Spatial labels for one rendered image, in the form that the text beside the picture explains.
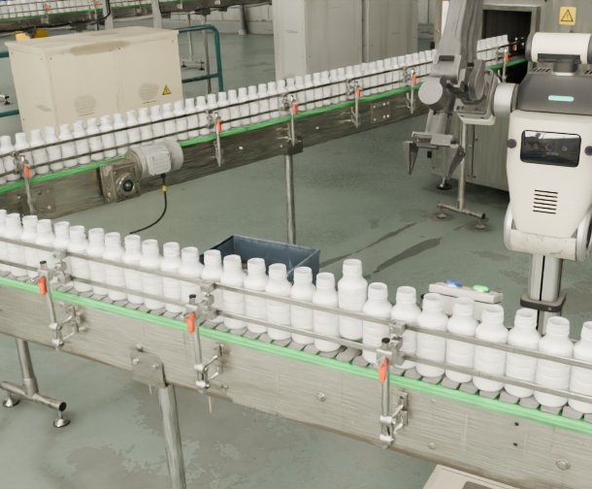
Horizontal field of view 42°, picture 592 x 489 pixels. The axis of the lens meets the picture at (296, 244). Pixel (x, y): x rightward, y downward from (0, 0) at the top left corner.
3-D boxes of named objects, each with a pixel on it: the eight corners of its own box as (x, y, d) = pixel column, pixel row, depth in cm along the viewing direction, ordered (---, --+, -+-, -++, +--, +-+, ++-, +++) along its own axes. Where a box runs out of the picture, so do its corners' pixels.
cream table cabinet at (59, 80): (150, 165, 664) (135, 25, 620) (192, 179, 621) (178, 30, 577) (31, 196, 597) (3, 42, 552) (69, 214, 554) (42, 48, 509)
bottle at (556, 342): (534, 407, 140) (542, 327, 133) (533, 389, 145) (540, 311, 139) (569, 410, 138) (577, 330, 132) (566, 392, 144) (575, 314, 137)
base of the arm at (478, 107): (486, 114, 201) (495, 71, 202) (478, 105, 194) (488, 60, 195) (454, 113, 205) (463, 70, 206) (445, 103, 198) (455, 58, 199)
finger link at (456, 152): (452, 178, 176) (460, 138, 176) (422, 174, 179) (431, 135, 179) (460, 183, 182) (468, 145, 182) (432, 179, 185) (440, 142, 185)
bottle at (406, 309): (411, 374, 152) (412, 299, 146) (384, 365, 155) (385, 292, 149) (424, 360, 156) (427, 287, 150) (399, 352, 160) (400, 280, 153)
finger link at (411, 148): (423, 174, 179) (431, 135, 179) (395, 171, 183) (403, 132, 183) (432, 179, 185) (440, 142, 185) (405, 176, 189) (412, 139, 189)
